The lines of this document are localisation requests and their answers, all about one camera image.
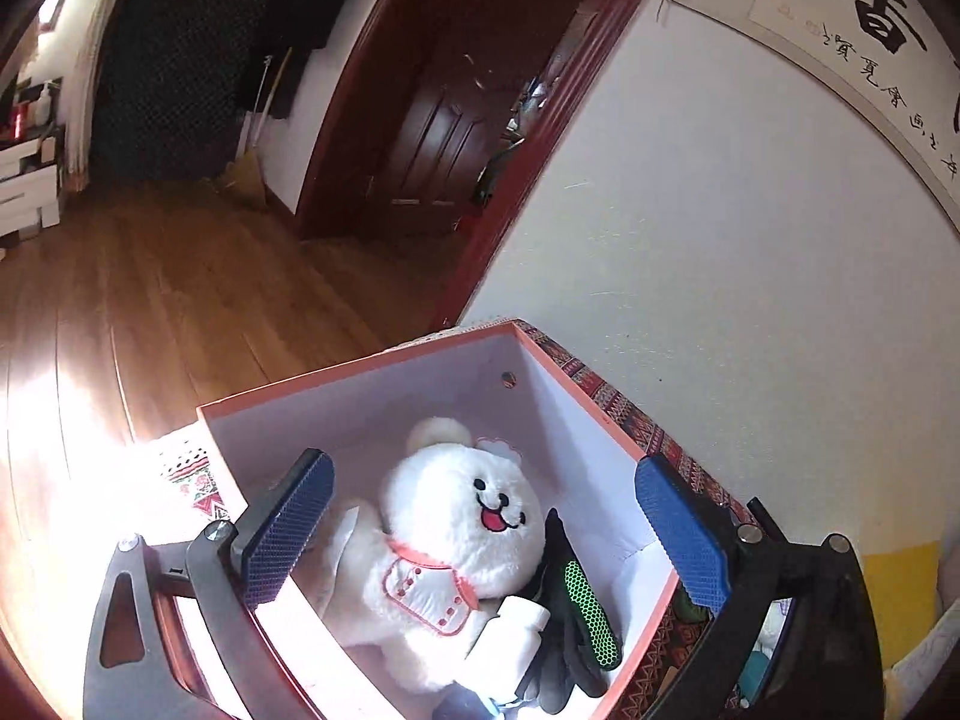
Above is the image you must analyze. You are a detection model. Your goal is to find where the black and green glove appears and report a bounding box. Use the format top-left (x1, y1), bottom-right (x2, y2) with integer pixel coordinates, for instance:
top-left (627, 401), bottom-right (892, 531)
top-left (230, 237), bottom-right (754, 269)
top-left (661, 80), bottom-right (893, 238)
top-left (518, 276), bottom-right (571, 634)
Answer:
top-left (519, 509), bottom-right (622, 715)

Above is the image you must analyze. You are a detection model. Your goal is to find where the white plush bear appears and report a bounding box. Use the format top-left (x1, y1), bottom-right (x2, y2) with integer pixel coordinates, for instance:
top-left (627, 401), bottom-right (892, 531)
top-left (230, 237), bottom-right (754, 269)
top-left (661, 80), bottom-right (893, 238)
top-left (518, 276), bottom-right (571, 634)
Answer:
top-left (295, 416), bottom-right (545, 694)

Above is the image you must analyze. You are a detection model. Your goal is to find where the colourful patterned bed cover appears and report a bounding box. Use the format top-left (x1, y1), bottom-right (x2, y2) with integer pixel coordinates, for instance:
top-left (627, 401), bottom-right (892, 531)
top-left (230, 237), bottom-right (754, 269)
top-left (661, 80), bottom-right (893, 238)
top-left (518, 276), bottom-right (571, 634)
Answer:
top-left (159, 317), bottom-right (760, 720)

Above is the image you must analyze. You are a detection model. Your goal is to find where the yellow pillow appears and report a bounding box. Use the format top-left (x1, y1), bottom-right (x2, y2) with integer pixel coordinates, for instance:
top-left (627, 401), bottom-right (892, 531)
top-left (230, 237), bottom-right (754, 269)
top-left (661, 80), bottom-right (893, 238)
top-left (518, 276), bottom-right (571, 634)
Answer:
top-left (862, 541), bottom-right (939, 668)

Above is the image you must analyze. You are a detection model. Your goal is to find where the straw broom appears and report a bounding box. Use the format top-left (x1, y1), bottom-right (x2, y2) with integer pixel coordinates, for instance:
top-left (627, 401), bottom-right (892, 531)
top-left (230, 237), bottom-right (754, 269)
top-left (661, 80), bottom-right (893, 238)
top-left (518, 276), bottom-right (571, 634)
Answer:
top-left (215, 49), bottom-right (293, 211)

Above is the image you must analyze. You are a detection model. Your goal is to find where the dark wooden door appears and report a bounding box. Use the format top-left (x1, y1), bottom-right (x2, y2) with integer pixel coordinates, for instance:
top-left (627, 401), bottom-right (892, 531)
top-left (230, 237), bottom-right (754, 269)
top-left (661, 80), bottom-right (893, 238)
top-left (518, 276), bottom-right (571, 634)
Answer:
top-left (376, 0), bottom-right (523, 238)

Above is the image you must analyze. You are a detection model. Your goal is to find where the white drawer cabinet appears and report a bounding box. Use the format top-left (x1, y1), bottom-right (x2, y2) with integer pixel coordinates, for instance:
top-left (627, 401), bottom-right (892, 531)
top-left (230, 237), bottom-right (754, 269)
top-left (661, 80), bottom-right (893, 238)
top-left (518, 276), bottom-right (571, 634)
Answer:
top-left (0, 127), bottom-right (64, 236)

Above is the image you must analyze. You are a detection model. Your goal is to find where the calligraphy scroll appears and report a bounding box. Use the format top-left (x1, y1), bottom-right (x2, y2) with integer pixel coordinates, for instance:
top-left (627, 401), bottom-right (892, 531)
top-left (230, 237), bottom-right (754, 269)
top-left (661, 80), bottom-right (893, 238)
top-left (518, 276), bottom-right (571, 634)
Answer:
top-left (670, 0), bottom-right (958, 221)

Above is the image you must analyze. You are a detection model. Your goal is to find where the dark red door frame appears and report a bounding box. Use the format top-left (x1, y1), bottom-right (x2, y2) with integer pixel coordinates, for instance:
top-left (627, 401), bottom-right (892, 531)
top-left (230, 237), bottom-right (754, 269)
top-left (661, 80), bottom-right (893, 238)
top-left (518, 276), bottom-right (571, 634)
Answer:
top-left (295, 0), bottom-right (643, 328)

